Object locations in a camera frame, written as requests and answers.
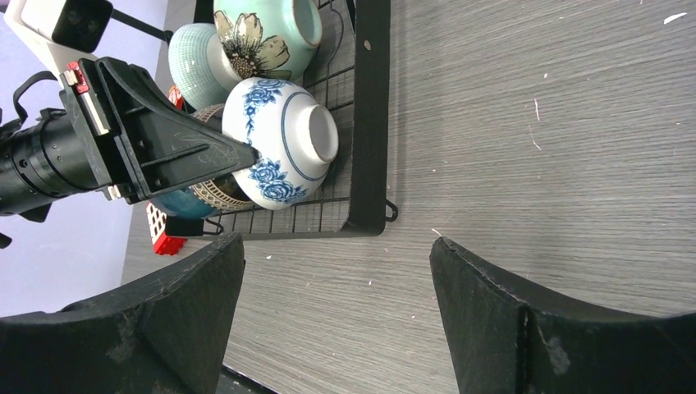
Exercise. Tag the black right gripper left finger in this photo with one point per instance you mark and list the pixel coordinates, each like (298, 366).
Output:
(166, 332)

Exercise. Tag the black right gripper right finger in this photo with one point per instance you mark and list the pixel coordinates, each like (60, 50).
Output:
(507, 334)

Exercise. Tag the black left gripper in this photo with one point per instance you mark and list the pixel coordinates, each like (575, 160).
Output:
(163, 148)

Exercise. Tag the white blue floral bowl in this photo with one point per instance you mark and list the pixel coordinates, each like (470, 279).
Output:
(295, 136)

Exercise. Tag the black wire dish rack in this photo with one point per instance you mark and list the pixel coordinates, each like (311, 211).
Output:
(349, 75)

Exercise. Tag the dark blue glazed bowl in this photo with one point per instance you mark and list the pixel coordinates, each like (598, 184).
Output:
(183, 204)

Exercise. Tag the brown patterned band bowl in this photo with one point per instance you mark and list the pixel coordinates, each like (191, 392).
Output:
(222, 193)

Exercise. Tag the red white window block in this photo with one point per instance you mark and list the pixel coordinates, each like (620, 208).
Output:
(163, 244)

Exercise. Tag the light blue dotted bowl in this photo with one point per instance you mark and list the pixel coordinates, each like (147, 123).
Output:
(199, 67)

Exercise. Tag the pale green ceramic bowl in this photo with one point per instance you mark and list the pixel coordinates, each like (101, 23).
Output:
(274, 39)

